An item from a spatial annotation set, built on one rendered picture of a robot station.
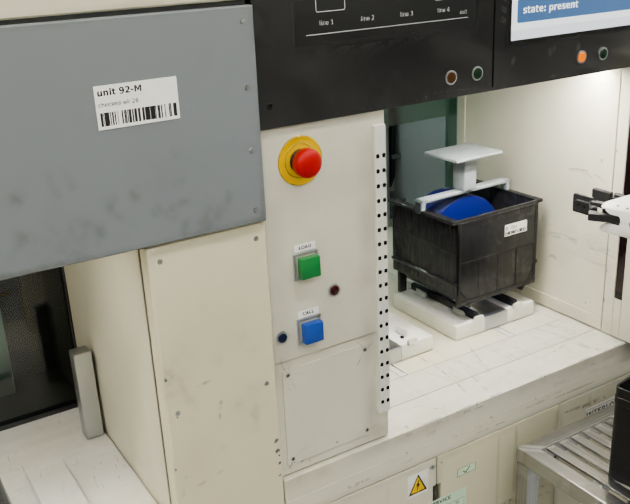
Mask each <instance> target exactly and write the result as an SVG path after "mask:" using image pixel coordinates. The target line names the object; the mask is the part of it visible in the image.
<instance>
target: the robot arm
mask: <svg viewBox="0 0 630 504"><path fill-rule="evenodd" d="M598 208H602V213H599V212H598ZM572 209H573V211H575V212H578V213H581V214H584V215H588V221H596V222H607V223H604V224H601V225H600V227H599V229H600V230H601V231H603V232H606V233H610V234H614V235H618V236H621V237H625V238H630V195H627V196H626V195H623V194H621V193H614V195H613V192H610V191H607V190H603V189H599V188H593V189H592V197H590V196H587V195H583V194H579V193H574V194H573V208H572Z"/></svg>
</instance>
